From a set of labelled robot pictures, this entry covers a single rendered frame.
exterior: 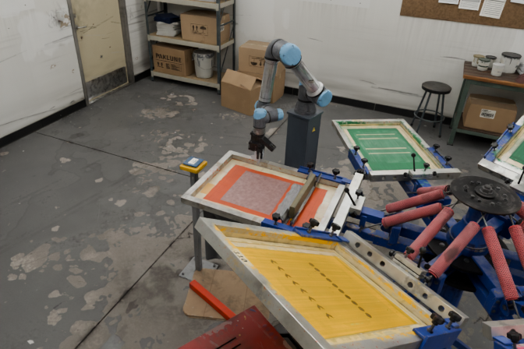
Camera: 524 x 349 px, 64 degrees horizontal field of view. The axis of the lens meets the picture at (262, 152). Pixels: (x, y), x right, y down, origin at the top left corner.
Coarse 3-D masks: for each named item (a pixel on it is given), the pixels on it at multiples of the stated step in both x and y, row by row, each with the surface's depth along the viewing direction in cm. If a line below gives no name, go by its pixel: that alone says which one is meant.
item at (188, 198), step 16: (224, 160) 265; (240, 160) 273; (208, 176) 249; (304, 176) 258; (192, 192) 234; (336, 192) 242; (208, 208) 225; (224, 208) 224; (256, 224) 217; (320, 224) 217
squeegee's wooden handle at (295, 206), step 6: (312, 174) 244; (306, 180) 240; (312, 180) 240; (306, 186) 233; (312, 186) 243; (300, 192) 228; (306, 192) 234; (300, 198) 224; (294, 204) 219; (300, 204) 226; (294, 210) 217
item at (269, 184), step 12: (240, 168) 265; (228, 180) 253; (240, 180) 254; (252, 180) 254; (264, 180) 255; (276, 180) 256; (288, 180) 256; (264, 192) 244; (276, 192) 245; (324, 192) 247; (312, 204) 237
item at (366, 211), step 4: (364, 208) 222; (368, 208) 222; (364, 212) 219; (368, 212) 219; (372, 212) 220; (376, 212) 220; (380, 212) 220; (356, 216) 221; (360, 216) 220; (368, 216) 218; (372, 216) 217; (376, 216) 217; (380, 216) 217; (368, 220) 220; (372, 220) 219; (376, 220) 218; (380, 220) 217; (380, 224) 218
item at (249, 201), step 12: (216, 192) 241; (228, 192) 242; (240, 192) 243; (252, 192) 243; (228, 204) 233; (240, 204) 233; (252, 204) 234; (264, 204) 234; (276, 204) 235; (264, 216) 226; (300, 216) 227; (312, 216) 228
